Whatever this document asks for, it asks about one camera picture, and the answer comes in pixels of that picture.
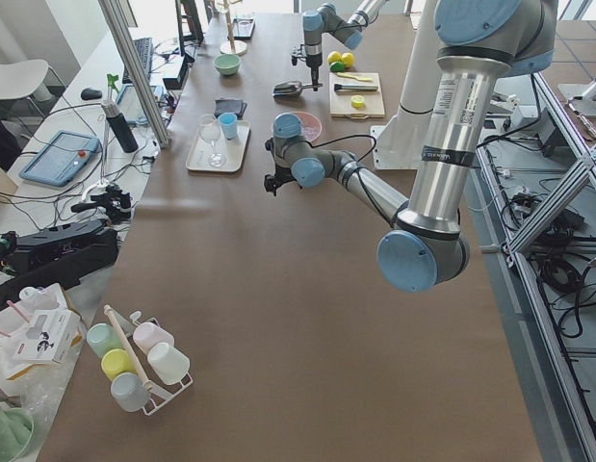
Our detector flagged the black keyboard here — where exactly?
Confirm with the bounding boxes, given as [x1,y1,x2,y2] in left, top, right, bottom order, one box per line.
[132,38,154,79]

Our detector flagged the blue teach pendant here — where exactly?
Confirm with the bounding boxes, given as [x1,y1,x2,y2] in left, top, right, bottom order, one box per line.
[116,84,164,126]
[19,131,100,187]

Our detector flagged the yellow lemon upper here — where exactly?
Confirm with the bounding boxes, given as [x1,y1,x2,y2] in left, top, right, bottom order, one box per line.
[327,51,342,65]

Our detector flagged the stainless steel ice scoop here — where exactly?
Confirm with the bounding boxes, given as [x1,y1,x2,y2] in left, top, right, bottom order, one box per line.
[272,80,322,98]

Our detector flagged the yellow plastic knife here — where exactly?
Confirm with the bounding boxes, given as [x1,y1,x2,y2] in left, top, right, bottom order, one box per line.
[335,72,373,82]

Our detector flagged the half lemon slice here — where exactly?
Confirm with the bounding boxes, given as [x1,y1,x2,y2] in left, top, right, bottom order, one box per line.
[350,95,365,108]

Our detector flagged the bamboo cutting board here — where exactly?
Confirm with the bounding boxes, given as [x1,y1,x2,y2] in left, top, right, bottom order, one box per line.
[329,72,385,118]

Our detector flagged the wooden mug tree stand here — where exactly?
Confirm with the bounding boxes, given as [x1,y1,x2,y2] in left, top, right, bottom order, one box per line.
[215,0,247,56]

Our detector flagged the clear wine glass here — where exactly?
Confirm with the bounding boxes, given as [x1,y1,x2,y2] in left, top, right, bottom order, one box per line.
[199,114,226,168]

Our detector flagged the cream serving tray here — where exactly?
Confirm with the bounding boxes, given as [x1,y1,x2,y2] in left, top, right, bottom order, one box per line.
[186,120,250,173]

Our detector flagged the mint green bowl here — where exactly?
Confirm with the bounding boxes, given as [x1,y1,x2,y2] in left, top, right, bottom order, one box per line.
[213,54,241,77]

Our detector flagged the light blue cup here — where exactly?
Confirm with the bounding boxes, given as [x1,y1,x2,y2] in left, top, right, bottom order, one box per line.
[218,112,238,141]

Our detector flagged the grey folded cloth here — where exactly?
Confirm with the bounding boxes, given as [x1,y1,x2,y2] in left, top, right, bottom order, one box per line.
[214,98,247,119]

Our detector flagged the steel muddler black tip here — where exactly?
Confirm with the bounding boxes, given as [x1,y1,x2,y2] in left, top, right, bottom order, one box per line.
[333,83,378,92]

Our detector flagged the yellow lemon lower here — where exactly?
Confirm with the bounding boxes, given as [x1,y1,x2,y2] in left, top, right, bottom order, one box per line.
[341,52,355,68]

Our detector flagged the pink bowl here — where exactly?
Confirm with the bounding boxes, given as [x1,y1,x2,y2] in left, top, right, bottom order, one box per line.
[294,111,323,141]

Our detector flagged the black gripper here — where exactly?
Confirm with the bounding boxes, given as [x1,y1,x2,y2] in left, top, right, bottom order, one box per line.
[291,44,323,91]
[263,164,296,195]

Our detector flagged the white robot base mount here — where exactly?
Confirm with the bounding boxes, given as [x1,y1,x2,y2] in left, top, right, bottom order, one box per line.
[371,0,441,169]

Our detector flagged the black computer mouse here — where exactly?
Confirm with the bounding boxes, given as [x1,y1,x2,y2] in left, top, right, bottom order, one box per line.
[80,88,103,101]

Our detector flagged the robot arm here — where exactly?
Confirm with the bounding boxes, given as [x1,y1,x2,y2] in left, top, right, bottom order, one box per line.
[291,1,385,91]
[264,1,557,292]

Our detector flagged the yellow lemon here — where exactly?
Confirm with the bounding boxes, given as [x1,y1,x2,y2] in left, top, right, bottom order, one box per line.
[341,52,355,68]
[327,51,342,65]

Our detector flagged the white cup rack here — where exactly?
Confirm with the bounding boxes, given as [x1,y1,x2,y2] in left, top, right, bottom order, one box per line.
[103,304,194,417]

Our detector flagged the black water bottle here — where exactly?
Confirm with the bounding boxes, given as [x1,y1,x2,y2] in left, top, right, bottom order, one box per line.
[101,99,139,153]

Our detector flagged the black glass tray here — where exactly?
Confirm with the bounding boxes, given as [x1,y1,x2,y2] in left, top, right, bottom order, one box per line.
[232,18,255,40]

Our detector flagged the green lime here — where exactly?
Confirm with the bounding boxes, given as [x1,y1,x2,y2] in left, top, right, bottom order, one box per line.
[329,62,345,73]

